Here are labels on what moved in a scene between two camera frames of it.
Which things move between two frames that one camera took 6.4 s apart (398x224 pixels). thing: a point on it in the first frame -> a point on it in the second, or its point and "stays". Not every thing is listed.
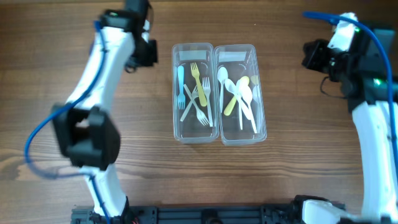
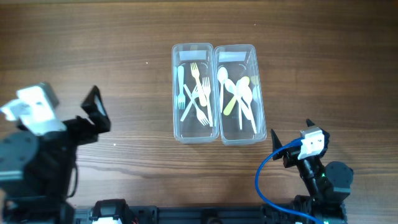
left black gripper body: [149, 51] -> [83, 127]
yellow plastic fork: [196, 73] stays
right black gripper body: [314, 55] -> [294, 154]
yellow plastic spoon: [244, 80] stays
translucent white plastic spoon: [239, 87] stays
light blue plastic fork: [181, 96] stays
